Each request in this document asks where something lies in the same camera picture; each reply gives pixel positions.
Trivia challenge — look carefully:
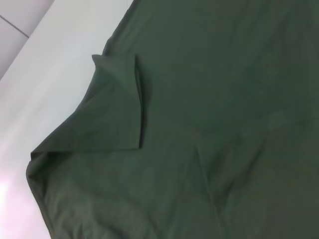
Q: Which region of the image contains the dark green shirt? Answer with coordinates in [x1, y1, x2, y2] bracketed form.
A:
[25, 0, 319, 239]

